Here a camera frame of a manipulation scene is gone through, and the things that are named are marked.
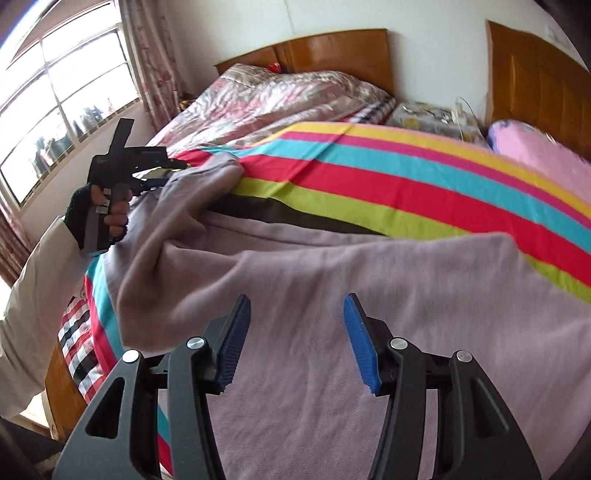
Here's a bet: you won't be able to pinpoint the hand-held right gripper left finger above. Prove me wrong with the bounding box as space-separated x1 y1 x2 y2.
52 294 252 480

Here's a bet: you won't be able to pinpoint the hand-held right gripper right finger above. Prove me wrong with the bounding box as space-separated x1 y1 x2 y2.
342 293 542 480

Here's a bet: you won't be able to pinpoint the light purple pants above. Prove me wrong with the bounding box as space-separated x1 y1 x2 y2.
102 152 591 480

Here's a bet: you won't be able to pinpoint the person's left forearm white sleeve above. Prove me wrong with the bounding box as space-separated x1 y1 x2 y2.
0 215 98 416

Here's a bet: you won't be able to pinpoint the person's left hand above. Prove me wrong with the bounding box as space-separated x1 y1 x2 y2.
65 184 131 250

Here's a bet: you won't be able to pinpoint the large window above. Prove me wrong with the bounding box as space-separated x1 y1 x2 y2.
0 16 141 206

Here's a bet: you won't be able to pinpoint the floral curtain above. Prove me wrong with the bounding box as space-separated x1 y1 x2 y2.
117 0 185 134
0 203 33 287

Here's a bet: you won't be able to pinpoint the pink floral quilt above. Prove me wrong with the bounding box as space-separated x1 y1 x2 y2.
148 64 397 158

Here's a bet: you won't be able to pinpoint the rainbow striped bed sheet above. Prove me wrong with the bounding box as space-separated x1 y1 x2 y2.
83 121 591 480

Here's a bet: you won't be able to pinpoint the wide wooden headboard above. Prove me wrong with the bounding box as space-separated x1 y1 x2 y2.
215 28 395 95

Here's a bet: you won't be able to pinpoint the patterned nightstand cloth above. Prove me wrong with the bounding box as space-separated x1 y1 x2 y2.
385 100 490 146

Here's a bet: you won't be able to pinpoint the pink pillow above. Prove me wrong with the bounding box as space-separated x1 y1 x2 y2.
488 119 591 204

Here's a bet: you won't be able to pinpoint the ribbed wooden headboard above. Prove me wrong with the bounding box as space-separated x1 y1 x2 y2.
486 19 591 162

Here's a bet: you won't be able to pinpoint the wooden bed frame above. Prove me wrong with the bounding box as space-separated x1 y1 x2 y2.
44 342 88 444

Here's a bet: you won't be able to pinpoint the white cable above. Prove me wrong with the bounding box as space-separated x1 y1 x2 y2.
455 96 485 139

